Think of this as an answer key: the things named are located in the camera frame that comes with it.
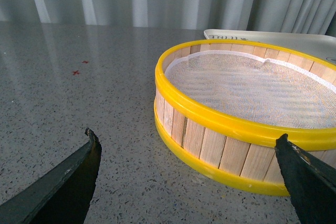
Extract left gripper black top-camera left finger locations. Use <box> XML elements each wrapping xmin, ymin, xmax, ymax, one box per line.
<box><xmin>1</xmin><ymin>128</ymin><xmax>102</xmax><ymax>223</ymax></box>

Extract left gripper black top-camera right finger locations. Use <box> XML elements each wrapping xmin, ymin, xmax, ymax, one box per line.
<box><xmin>275</xmin><ymin>134</ymin><xmax>335</xmax><ymax>223</ymax></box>

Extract white bear serving tray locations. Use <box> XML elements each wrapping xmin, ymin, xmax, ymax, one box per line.
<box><xmin>204</xmin><ymin>29</ymin><xmax>335</xmax><ymax>64</ymax></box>

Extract white mesh steamer liner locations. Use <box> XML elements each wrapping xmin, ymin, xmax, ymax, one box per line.
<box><xmin>164</xmin><ymin>50</ymin><xmax>335</xmax><ymax>129</ymax></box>

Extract wooden steamer yellow rims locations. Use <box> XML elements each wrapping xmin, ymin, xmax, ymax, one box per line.
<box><xmin>154</xmin><ymin>39</ymin><xmax>335</xmax><ymax>196</ymax></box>

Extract grey pleated curtain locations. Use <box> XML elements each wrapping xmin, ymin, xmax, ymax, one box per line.
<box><xmin>1</xmin><ymin>0</ymin><xmax>335</xmax><ymax>36</ymax></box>

